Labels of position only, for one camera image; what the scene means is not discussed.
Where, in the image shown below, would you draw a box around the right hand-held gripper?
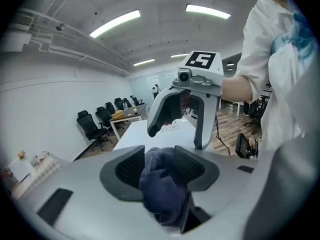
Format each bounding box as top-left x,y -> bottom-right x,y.
146,50 -> 224,151

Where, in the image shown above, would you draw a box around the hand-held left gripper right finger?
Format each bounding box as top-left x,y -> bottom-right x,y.
174,145 -> 267,240

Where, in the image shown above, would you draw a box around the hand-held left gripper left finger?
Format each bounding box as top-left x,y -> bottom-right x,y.
14,145 -> 176,240

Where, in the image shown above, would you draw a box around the dark grey wiping cloth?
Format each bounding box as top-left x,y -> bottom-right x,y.
138,147 -> 191,227

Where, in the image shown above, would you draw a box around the person's right forearm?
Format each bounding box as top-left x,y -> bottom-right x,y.
221,75 -> 253,102

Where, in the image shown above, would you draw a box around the white black standing robot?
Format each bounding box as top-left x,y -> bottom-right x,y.
151,83 -> 161,100

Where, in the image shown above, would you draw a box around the checkered cloth covered table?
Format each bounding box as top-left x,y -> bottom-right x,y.
4,150 -> 71,200

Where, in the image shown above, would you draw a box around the dark brown table white legs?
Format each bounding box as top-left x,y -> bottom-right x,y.
109,103 -> 148,141

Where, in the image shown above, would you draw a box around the clear plastic food tray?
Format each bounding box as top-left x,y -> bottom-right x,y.
31,150 -> 55,167

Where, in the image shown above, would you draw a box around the row of black office chairs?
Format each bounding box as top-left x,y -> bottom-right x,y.
76,96 -> 145,152

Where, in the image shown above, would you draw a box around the white box appliance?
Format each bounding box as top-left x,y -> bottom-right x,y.
8,157 -> 38,183

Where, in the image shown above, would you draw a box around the person in white shirt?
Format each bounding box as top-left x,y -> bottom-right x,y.
234,0 -> 320,152

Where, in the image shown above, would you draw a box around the white ceiling pipes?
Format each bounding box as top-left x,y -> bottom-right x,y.
14,7 -> 131,75

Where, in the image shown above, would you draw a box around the light blue neck ribbon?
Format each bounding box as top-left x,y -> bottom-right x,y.
271,12 -> 318,60

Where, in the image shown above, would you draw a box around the white ceiling air conditioner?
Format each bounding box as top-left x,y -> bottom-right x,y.
0,11 -> 35,53

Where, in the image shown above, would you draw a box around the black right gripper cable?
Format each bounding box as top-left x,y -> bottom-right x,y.
214,116 -> 237,157

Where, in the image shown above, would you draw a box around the black waist recorder box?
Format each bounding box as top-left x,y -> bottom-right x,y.
235,132 -> 260,160

